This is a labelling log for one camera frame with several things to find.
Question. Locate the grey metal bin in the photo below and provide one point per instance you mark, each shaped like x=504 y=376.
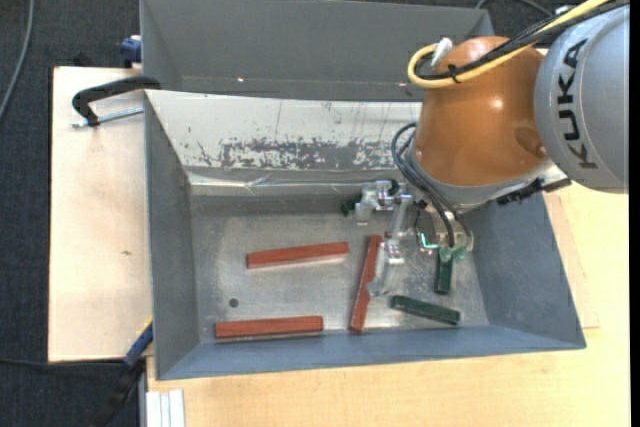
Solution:
x=280 y=225

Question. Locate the pale wood board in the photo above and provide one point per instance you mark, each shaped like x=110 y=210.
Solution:
x=95 y=225

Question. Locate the red-brown flat block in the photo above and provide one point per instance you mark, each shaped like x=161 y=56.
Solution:
x=297 y=255
x=269 y=328
x=364 y=287

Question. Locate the dark green flat block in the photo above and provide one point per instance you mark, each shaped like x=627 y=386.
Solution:
x=443 y=277
x=425 y=310

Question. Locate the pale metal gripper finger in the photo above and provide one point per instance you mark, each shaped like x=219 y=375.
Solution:
x=393 y=275
x=380 y=267

